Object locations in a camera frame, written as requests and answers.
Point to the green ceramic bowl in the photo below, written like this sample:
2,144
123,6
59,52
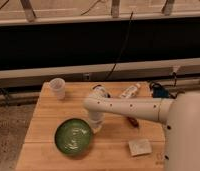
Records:
73,137

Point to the metal frame leg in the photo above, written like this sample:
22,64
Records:
29,13
115,8
168,6

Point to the black smartphone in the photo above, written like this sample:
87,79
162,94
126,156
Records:
101,91

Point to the white sponge block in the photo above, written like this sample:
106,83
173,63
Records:
139,147

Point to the clear plastic bottle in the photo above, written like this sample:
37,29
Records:
131,91

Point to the metal frame leg left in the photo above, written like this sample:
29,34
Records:
29,13

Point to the metal frame leg middle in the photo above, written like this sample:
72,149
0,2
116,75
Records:
115,8

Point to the metal frame leg right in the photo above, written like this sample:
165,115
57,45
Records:
168,6

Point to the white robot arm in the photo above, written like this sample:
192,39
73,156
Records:
181,117

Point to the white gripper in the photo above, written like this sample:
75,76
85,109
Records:
95,120

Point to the red brown marker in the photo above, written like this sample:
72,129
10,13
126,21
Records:
133,122

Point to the clear plastic cup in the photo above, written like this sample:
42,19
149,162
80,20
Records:
57,86

